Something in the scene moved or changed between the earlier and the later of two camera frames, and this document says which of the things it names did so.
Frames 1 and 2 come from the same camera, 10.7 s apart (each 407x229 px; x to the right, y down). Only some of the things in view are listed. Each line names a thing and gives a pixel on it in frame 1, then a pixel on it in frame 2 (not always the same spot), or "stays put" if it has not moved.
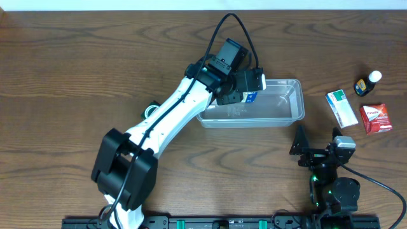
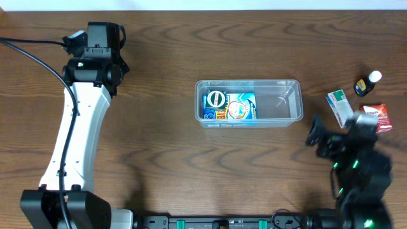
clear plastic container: x=281 y=104 stays put
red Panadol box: x=376 y=118 stays put
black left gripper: x=229 y=97 → x=96 y=51
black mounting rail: x=214 y=222 stays put
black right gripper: x=317 y=152 → x=332 y=140
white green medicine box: x=341 y=109 stays put
